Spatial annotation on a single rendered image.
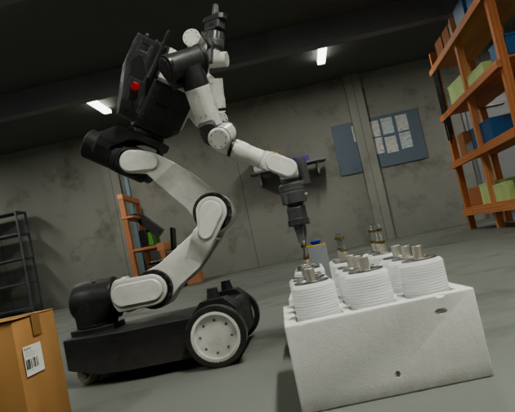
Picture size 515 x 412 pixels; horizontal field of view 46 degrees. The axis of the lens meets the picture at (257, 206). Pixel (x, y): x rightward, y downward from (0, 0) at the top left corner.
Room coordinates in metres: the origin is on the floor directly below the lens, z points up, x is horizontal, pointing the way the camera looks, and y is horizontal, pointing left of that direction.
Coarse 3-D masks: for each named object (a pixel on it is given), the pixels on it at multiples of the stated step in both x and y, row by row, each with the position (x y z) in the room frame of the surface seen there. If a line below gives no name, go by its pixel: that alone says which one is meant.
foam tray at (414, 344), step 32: (288, 320) 1.31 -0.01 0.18; (320, 320) 1.23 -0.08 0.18; (352, 320) 1.23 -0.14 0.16; (384, 320) 1.23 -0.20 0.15; (416, 320) 1.23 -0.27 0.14; (448, 320) 1.23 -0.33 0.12; (480, 320) 1.22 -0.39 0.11; (320, 352) 1.23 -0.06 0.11; (352, 352) 1.23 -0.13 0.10; (384, 352) 1.23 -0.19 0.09; (416, 352) 1.23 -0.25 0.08; (448, 352) 1.23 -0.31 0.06; (480, 352) 1.22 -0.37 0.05; (320, 384) 1.23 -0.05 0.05; (352, 384) 1.23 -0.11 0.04; (384, 384) 1.23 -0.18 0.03; (416, 384) 1.23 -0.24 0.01; (448, 384) 1.23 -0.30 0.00
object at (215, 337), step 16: (192, 320) 1.94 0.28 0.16; (208, 320) 1.95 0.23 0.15; (224, 320) 1.94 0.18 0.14; (240, 320) 1.93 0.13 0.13; (192, 336) 1.94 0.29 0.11; (208, 336) 1.95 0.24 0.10; (224, 336) 1.94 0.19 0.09; (240, 336) 1.93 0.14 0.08; (192, 352) 1.94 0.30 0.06; (208, 352) 1.95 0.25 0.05; (224, 352) 1.94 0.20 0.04; (240, 352) 1.93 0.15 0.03
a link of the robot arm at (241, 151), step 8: (232, 128) 2.09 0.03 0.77; (232, 136) 2.07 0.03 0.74; (232, 144) 2.07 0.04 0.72; (240, 144) 2.07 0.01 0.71; (248, 144) 2.08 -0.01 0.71; (224, 152) 2.08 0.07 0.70; (232, 152) 2.07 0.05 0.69; (240, 152) 2.07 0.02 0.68; (248, 152) 2.07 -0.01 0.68; (256, 152) 2.07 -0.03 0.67; (240, 160) 2.09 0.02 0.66; (248, 160) 2.08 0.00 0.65; (256, 160) 2.07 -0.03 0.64
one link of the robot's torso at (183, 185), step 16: (128, 160) 2.15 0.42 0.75; (144, 160) 2.15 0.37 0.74; (160, 160) 2.15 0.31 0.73; (160, 176) 2.15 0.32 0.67; (176, 176) 2.17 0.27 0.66; (192, 176) 2.17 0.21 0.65; (176, 192) 2.18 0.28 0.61; (192, 192) 2.17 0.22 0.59; (208, 192) 2.17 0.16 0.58; (192, 208) 2.17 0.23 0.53; (224, 224) 2.15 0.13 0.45
